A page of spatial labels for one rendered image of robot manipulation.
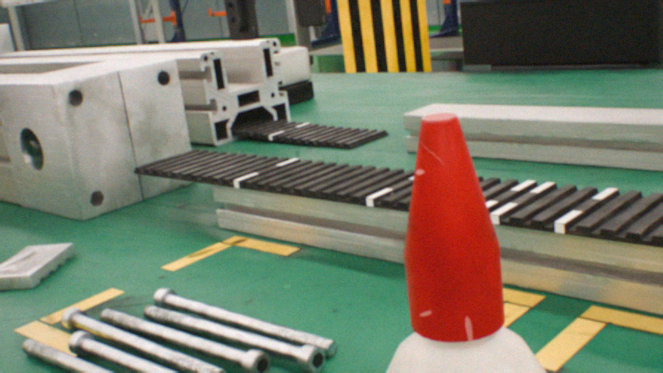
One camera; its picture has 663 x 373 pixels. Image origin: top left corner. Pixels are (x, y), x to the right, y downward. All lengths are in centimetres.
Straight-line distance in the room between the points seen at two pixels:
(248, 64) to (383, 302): 47
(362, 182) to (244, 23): 30
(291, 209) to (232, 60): 39
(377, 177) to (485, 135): 18
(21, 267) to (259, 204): 13
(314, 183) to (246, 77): 38
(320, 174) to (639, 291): 19
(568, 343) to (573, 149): 25
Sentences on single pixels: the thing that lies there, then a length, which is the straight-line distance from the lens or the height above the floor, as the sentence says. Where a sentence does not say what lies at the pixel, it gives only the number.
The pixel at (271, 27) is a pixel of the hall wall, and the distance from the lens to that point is 1171.
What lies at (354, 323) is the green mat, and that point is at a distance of 34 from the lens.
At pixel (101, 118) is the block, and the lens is 57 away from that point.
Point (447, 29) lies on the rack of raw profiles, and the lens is 924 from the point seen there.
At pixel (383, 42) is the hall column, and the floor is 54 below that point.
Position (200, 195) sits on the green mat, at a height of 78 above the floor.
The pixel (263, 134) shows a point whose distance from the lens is 73.
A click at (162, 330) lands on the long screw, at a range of 35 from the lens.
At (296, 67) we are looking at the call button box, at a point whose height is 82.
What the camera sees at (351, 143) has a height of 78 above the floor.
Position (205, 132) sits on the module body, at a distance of 75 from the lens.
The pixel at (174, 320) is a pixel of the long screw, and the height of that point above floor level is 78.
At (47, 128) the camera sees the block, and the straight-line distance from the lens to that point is 58.
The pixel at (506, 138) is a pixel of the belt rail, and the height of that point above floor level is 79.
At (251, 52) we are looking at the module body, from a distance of 79.
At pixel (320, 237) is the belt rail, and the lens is 43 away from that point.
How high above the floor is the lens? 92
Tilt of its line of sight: 15 degrees down
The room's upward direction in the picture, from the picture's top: 8 degrees counter-clockwise
